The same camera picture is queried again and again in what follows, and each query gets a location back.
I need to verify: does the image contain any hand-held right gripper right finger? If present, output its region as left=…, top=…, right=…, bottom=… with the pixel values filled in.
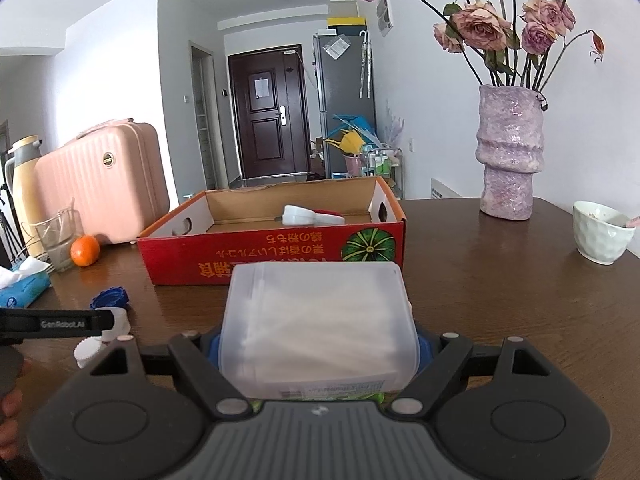
left=389, top=324, right=557, bottom=420

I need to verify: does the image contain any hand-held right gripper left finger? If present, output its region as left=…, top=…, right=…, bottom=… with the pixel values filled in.
left=75, top=325, right=252, bottom=423

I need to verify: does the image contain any white ribbed bottle cap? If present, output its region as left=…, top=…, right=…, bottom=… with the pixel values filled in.
left=73, top=337, right=109, bottom=369

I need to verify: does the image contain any red cardboard box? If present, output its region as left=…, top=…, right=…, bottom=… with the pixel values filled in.
left=137, top=175, right=407, bottom=287

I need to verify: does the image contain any white plastic swab box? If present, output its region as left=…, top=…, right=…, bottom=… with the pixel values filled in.
left=218, top=261, right=420, bottom=402

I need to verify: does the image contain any red white lint brush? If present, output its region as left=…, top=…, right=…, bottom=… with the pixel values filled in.
left=273, top=203, right=347, bottom=227

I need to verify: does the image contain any person's left hand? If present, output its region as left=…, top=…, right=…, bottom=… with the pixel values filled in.
left=0, top=360, right=32, bottom=461

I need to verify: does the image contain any blue tissue pack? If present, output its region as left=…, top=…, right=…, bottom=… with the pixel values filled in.
left=0, top=255, right=53, bottom=310

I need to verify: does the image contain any blue bottle cap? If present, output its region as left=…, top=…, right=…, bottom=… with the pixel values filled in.
left=89, top=287, right=130, bottom=311

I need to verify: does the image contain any white tall bottle cap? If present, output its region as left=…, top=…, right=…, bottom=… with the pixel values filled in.
left=100, top=307, right=132, bottom=342

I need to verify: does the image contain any clear glass cup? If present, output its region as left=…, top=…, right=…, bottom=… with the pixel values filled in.
left=34, top=208, right=85, bottom=274

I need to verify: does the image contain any orange fruit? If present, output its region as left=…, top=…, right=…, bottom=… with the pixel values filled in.
left=69, top=234, right=100, bottom=268

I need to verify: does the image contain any black tripod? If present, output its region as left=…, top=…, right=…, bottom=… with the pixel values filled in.
left=0, top=184, right=24, bottom=267

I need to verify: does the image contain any yellow thermos jug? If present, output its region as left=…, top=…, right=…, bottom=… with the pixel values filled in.
left=3, top=134, right=49, bottom=262

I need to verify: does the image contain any pink hard suitcase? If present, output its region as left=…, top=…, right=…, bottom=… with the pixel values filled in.
left=33, top=118, right=171, bottom=246

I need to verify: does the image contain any white ribbed panel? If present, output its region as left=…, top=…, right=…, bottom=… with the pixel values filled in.
left=430, top=177, right=464, bottom=199

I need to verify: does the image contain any white textured cup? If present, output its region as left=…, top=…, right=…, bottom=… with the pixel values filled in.
left=572, top=200, right=637, bottom=266

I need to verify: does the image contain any purple ceramic vase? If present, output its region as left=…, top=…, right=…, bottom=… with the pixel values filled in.
left=474, top=84, right=546, bottom=222

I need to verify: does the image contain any yellow plastic bag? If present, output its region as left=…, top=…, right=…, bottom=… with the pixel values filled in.
left=324, top=130, right=365, bottom=157

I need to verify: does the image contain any purple dried grass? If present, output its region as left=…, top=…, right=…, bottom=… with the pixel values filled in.
left=384, top=102, right=404, bottom=147

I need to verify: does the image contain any dark brown entrance door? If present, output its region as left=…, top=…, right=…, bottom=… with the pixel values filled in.
left=227, top=44, right=311, bottom=181

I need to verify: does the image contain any blue plastic bag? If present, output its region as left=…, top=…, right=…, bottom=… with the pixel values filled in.
left=332, top=113, right=377, bottom=133

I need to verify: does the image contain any grey refrigerator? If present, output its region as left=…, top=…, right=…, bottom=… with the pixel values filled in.
left=312, top=29, right=379, bottom=179

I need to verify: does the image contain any clear folded umbrella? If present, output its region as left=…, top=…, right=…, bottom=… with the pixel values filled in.
left=358, top=29, right=374, bottom=101

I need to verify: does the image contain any dried rose bouquet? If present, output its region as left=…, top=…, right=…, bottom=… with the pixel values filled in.
left=347, top=0, right=614, bottom=89

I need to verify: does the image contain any metal wire trolley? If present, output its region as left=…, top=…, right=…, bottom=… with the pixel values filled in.
left=359, top=144, right=404, bottom=197

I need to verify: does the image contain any grey interior door frame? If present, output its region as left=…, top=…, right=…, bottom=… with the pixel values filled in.
left=189, top=39, right=219, bottom=191

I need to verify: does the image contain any white wall panel box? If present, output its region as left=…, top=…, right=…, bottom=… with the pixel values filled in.
left=375, top=0, right=395, bottom=39

